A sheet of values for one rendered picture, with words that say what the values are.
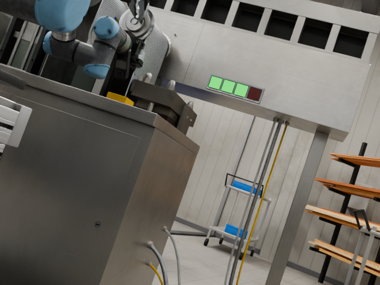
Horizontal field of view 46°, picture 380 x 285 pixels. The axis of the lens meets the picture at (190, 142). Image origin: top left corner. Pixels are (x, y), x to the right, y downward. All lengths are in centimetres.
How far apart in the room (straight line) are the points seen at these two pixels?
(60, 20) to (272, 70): 128
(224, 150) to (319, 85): 592
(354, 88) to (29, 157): 129
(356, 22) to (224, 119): 602
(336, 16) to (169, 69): 76
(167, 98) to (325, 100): 69
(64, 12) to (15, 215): 86
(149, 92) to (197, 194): 626
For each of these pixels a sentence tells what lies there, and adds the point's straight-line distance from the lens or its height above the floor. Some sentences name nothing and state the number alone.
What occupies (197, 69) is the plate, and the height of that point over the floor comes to 122.
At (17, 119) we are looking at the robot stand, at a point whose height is 74.
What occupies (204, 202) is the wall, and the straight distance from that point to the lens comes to 782.
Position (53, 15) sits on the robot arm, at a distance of 88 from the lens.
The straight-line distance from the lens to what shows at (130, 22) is 184.
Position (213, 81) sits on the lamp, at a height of 119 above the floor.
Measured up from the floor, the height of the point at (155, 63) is 116.
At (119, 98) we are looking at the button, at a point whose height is 91.
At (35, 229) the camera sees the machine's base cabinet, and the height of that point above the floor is 43.
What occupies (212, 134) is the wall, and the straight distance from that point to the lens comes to 796.
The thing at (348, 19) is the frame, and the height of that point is 161.
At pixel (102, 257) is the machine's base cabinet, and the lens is 144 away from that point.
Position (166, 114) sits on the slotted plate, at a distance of 171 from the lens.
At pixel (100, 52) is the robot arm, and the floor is 103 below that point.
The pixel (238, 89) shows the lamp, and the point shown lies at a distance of 199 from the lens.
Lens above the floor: 74
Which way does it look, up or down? 5 degrees up
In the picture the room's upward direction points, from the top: 19 degrees clockwise
